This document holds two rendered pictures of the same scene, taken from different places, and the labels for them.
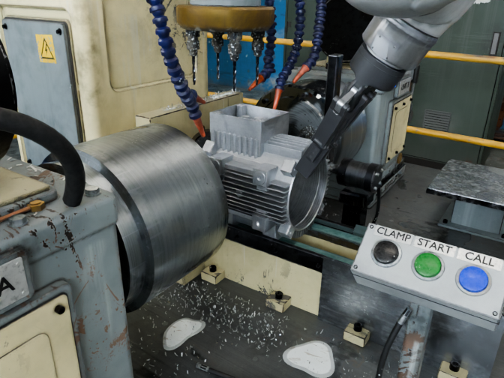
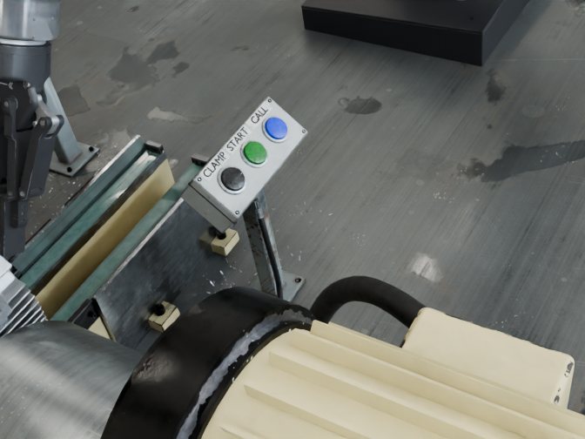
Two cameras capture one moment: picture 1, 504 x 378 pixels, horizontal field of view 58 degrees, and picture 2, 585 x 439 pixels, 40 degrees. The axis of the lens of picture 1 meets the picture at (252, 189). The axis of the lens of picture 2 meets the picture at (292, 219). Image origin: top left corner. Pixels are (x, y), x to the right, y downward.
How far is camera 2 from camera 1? 74 cm
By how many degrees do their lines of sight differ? 71
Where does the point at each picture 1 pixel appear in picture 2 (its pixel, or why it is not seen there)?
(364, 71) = (36, 70)
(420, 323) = (262, 202)
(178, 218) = not seen: hidden behind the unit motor
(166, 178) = (126, 354)
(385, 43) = (43, 23)
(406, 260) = (244, 167)
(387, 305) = (161, 260)
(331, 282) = (115, 310)
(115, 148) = (90, 401)
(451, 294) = (282, 151)
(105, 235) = not seen: hidden behind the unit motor
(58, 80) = not seen: outside the picture
